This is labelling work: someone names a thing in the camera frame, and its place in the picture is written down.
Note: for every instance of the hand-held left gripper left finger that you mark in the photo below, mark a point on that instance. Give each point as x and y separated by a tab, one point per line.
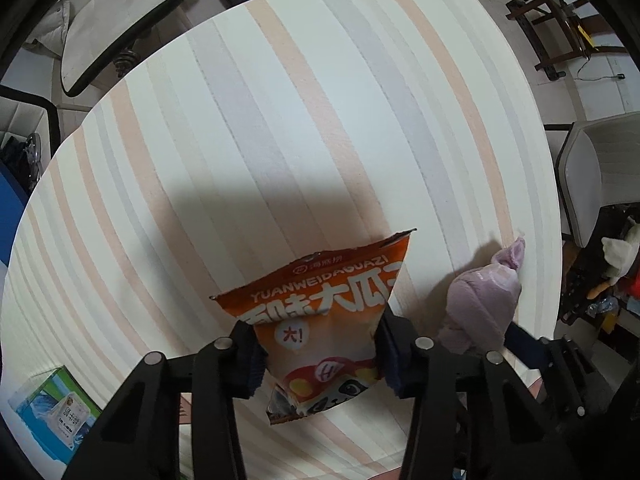
250	365

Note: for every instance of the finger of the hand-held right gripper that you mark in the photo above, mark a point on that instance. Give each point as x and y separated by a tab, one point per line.
525	347
567	370

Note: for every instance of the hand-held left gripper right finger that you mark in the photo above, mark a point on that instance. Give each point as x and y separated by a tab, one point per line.
395	360

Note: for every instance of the orange panda snack bag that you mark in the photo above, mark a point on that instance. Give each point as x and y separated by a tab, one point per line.
320	300

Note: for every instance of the blue printed cardboard box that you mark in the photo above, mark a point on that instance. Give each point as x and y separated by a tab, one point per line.
50	410

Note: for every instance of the white goose plush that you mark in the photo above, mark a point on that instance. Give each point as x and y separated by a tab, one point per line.
617	255

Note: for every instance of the grey folding chair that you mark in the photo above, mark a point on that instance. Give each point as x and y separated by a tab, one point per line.
595	170

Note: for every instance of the striped table mat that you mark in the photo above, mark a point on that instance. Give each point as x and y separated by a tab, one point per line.
300	135

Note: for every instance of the chrome dumbbell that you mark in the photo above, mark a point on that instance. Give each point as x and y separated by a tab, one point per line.
34	160

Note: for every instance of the dark wooden chair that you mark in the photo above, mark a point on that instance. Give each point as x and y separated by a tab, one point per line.
555	20

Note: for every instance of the white padded black-framed chair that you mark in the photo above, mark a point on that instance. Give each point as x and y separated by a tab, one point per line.
22	117

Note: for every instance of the white cushioned chair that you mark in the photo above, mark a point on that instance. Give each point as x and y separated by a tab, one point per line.
115	25

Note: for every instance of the white puffer jacket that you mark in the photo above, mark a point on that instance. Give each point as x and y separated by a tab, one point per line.
50	30

